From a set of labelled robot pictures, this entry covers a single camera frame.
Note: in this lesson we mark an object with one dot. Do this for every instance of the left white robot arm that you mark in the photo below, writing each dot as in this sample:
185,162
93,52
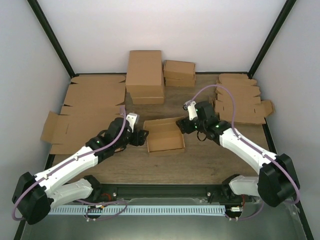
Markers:
36,195

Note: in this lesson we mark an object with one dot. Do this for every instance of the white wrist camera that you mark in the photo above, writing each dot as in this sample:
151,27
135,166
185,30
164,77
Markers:
189,106
132,118

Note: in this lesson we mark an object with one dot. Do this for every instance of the light blue cable duct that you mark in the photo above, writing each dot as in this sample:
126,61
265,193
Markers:
142,210

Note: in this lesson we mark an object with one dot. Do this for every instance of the right black frame post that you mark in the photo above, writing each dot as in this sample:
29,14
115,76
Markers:
276,27

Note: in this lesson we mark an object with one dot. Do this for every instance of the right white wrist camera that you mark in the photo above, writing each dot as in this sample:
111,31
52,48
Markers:
189,106

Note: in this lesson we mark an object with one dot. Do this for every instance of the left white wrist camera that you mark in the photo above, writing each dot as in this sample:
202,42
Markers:
132,118

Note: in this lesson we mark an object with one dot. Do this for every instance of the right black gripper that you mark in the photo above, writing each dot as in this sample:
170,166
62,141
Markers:
184,126

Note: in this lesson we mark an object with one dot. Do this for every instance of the stack of flat cardboard blanks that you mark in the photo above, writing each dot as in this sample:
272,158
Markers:
249,107

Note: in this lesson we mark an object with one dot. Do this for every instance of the large folded cardboard box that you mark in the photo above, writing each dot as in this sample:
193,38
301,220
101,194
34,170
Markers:
144,76

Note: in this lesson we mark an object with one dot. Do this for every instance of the large flat cardboard sheet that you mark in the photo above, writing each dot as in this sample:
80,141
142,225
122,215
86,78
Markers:
91,103

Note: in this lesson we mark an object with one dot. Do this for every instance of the small folded cardboard box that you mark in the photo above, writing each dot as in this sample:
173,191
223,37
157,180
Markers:
181,70

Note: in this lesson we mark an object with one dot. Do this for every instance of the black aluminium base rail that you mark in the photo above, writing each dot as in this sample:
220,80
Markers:
162,191

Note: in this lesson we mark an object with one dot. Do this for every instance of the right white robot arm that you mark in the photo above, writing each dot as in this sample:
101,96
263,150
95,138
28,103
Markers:
276,179

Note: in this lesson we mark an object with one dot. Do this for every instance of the black frame post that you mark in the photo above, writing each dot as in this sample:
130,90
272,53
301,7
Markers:
42,19
276,27

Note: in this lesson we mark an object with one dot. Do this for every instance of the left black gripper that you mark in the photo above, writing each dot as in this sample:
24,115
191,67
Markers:
140,138

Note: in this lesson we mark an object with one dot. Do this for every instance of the left black frame post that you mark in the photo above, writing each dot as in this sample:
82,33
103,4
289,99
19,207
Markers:
42,19

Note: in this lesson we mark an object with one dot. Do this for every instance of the small cardboard box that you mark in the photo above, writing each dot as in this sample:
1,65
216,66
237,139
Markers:
164,136
181,70
185,82

